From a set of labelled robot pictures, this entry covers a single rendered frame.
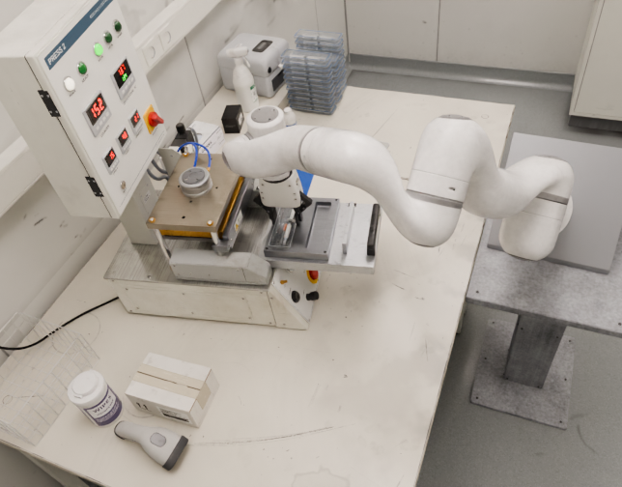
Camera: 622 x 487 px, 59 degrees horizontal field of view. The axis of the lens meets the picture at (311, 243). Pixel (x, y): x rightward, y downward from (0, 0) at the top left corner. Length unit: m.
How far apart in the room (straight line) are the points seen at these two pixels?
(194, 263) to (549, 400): 1.45
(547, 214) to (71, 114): 1.00
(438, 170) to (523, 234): 0.38
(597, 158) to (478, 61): 2.16
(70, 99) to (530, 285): 1.23
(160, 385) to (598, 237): 1.21
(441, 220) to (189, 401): 0.76
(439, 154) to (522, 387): 1.50
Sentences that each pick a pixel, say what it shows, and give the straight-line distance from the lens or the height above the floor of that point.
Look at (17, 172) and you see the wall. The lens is 1.64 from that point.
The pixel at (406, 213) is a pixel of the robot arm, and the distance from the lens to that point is 0.92.
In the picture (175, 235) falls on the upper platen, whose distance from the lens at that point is 1.45.
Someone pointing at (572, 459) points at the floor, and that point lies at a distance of 2.25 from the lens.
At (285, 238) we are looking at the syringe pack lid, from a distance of 1.40.
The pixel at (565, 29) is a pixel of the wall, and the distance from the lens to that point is 3.63.
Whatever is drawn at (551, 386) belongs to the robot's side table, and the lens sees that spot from 2.34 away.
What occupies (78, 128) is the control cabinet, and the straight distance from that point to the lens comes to 1.25.
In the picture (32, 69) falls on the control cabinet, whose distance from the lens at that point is 1.18.
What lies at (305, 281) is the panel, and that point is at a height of 0.81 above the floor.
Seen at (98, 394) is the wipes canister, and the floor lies 0.88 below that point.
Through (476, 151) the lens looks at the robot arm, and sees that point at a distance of 0.97.
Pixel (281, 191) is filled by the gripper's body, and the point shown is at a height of 1.13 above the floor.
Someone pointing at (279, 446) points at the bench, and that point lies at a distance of 1.39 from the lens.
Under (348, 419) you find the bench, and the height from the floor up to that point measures 0.75.
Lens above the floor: 2.01
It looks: 47 degrees down
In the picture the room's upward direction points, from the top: 10 degrees counter-clockwise
